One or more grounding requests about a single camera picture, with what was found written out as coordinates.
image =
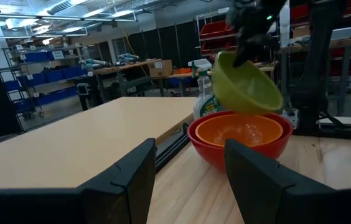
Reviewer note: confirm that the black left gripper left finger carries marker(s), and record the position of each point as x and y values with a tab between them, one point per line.
125	183

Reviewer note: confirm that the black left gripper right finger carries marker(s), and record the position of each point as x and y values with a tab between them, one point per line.
265	193

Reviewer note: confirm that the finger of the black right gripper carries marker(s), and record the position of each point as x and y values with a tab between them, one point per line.
244	51

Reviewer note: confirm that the green plastic bowl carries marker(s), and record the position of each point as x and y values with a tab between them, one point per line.
244	87

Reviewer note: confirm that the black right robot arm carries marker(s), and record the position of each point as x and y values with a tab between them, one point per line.
315	68

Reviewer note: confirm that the blue white robot arm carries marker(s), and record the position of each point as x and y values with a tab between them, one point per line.
128	58
92	63

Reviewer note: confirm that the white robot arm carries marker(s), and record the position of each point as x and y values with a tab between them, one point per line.
284	21

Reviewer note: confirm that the white rack with red bins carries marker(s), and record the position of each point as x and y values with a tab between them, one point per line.
216	32

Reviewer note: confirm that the white spray cleaner bottle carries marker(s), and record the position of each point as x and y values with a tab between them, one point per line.
205	96

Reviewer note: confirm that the orange bin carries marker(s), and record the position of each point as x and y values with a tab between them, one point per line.
183	71

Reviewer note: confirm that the red plastic bowl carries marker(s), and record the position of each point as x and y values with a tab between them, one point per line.
213	152

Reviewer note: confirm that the orange plastic bowl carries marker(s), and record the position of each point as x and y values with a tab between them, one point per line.
241	130

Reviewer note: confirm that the light tan side table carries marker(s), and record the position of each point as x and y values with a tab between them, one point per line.
69	140

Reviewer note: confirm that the brown cardboard box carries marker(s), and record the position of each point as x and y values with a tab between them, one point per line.
160	68

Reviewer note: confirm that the wooden desk with metal legs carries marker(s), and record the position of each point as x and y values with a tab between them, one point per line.
346	43

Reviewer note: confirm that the black stand with screen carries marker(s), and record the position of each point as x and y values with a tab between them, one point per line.
85	95

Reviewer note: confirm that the wooden workbench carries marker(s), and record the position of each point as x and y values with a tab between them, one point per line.
125	70

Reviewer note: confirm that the black metal frame rail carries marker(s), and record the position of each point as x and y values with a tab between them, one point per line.
172	149

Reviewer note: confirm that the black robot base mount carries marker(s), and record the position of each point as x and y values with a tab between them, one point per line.
346	130

